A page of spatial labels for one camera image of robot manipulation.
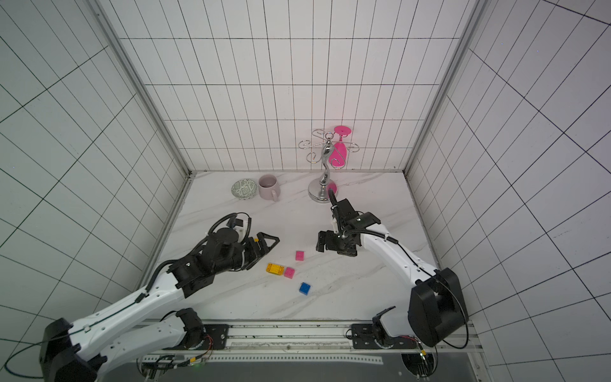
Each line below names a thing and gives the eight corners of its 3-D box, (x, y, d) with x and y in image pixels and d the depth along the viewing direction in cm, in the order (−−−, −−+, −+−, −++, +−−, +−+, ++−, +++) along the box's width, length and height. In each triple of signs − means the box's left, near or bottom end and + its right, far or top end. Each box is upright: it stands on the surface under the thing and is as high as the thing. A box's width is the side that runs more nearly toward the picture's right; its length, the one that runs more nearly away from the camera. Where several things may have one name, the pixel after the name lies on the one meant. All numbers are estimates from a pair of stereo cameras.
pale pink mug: (258, 203, 109) (255, 193, 103) (261, 184, 117) (259, 173, 111) (279, 203, 109) (277, 193, 103) (281, 184, 117) (279, 173, 111)
